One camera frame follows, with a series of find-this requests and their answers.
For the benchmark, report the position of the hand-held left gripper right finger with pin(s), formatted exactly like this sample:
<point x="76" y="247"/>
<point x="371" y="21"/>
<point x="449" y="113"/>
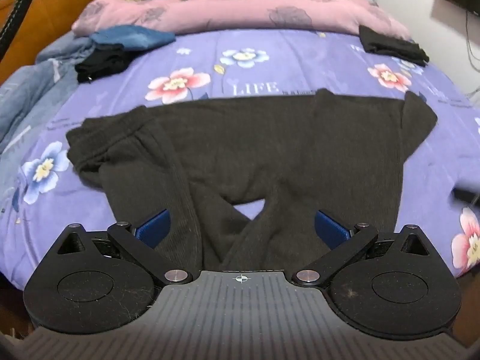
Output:
<point x="332" y="228"/>

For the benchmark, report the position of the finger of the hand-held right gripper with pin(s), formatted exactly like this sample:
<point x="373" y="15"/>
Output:
<point x="467" y="195"/>

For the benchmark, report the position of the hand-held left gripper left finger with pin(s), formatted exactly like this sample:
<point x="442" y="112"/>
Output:
<point x="153" y="227"/>

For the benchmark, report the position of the dark brown pants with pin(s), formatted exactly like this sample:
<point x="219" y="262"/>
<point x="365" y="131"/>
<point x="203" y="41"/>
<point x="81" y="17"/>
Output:
<point x="262" y="150"/>

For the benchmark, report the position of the folded black pants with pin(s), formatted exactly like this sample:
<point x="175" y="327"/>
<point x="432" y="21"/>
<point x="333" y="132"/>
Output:
<point x="390" y="47"/>

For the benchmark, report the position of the purple floral bedsheet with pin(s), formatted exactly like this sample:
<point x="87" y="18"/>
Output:
<point x="285" y="63"/>

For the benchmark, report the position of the crumpled black garment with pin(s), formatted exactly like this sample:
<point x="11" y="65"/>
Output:
<point x="101" y="62"/>

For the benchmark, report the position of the light blue denim jeans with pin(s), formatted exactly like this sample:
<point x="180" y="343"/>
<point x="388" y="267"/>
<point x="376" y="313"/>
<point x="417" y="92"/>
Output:
<point x="33" y="82"/>

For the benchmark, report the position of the folded blue denim jeans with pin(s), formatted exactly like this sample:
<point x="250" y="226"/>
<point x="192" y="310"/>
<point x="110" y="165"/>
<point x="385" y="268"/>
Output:
<point x="131" y="37"/>

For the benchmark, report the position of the pink floral quilt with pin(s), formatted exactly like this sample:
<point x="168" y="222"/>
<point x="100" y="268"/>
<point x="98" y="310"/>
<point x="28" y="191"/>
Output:
<point x="225" y="11"/>

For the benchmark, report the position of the wooden headboard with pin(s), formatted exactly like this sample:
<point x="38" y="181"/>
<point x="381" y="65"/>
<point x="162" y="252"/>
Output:
<point x="45" y="11"/>

